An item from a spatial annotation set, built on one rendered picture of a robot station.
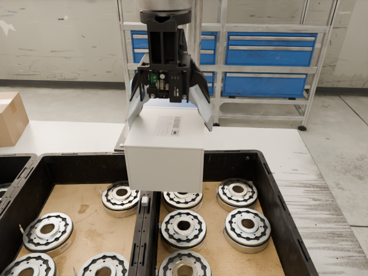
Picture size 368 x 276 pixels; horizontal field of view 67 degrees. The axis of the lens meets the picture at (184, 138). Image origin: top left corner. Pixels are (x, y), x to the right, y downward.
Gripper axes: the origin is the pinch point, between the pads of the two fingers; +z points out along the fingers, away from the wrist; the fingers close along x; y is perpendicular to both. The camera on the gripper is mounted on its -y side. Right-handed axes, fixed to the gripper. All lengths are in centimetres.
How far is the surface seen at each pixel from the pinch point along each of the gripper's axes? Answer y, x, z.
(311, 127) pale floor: -196, 115, 112
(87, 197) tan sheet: -8.5, -24.0, 27.8
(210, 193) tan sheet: -12.3, 8.8, 27.8
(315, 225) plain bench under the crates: -14, 41, 41
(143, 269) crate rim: 16.9, -3.3, 17.5
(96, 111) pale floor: -215, -105, 113
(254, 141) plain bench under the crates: -60, 30, 41
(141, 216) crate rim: 5.6, -5.9, 17.6
